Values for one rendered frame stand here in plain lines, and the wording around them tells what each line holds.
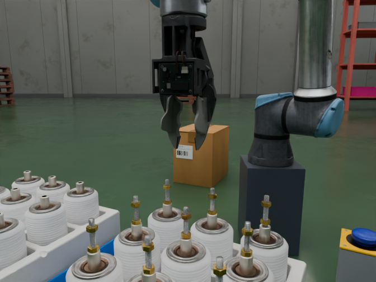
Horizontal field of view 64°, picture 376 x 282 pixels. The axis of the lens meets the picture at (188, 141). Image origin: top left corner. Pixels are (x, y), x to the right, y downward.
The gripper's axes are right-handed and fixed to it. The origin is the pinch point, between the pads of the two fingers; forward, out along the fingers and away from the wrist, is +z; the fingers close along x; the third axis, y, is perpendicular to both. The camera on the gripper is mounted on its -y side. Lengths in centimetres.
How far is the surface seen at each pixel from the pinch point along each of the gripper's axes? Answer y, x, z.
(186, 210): 1.2, 0.0, 12.7
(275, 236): -9.8, 16.0, 21.1
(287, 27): -1033, 15, -181
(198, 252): 0.8, 2.4, 21.1
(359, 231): -0.9, 28.9, 13.5
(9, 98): -508, -600, 32
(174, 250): 1.3, -2.2, 21.2
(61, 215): -8.0, -36.2, 22.9
